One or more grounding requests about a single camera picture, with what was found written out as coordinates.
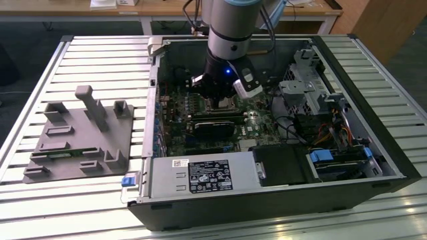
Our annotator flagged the black CPU socket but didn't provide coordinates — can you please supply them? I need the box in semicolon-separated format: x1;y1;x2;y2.
203;96;240;113

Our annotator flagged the black RAM slot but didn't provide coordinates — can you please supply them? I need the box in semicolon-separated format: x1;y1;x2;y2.
192;116;244;123
191;112;244;119

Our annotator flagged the black graphics card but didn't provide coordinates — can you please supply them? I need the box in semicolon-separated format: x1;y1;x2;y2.
190;120;236;138

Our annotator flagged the green motherboard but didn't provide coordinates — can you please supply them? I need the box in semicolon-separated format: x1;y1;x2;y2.
156;79;291;157

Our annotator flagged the silver metal drive cage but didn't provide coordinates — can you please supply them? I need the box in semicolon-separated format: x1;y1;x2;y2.
278;48;335;116

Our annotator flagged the small silver heat sink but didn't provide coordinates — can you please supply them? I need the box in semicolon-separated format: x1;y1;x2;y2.
239;139;258;152

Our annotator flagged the wooden desk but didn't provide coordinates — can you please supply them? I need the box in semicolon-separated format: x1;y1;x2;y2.
0;0;344;36

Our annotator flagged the black plastic shroud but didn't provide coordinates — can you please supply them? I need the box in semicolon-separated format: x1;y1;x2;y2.
251;144;316;187

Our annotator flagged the silver power supply unit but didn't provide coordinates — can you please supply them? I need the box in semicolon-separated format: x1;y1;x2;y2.
146;151;263;198

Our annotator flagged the hard disk in blue carrier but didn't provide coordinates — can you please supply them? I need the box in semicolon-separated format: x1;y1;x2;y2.
306;148;371;178

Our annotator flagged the grey parts rack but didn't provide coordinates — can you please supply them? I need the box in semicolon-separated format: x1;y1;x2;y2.
22;84;136;185

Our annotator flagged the blue case latch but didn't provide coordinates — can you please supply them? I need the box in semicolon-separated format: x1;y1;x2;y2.
122;174;140;187

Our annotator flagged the green RAM stick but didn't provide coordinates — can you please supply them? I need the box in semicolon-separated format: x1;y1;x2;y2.
48;148;100;159

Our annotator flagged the wooden cabinet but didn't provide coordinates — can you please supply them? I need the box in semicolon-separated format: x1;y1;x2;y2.
332;0;427;65

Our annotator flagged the black open PC case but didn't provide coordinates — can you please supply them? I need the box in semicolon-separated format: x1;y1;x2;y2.
126;33;422;232

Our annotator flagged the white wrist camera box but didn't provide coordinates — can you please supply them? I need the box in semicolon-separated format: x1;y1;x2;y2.
231;61;264;99

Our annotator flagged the orange yellow wire bundle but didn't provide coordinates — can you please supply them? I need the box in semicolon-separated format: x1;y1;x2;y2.
312;119;355;146

